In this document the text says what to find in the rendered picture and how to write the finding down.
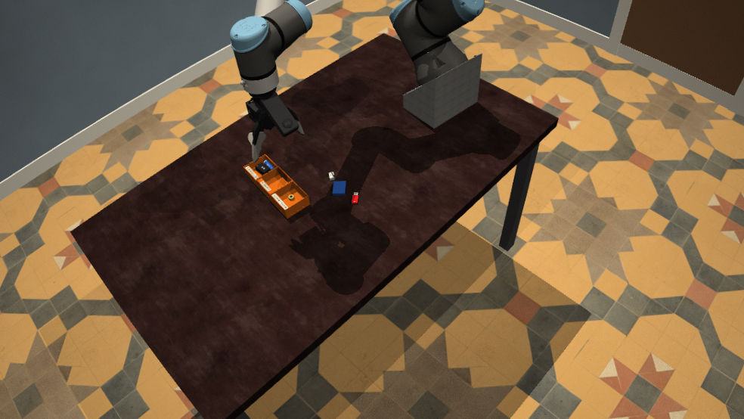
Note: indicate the black 9v battery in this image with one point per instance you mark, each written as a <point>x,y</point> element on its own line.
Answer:
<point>262,168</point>

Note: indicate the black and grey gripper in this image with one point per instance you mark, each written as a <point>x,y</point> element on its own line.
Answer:
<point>262,121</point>

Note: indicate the orange three-compartment bin rack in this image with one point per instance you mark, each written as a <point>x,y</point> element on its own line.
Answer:
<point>279,189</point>

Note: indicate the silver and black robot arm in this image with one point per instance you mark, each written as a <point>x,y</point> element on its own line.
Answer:
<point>423,29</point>

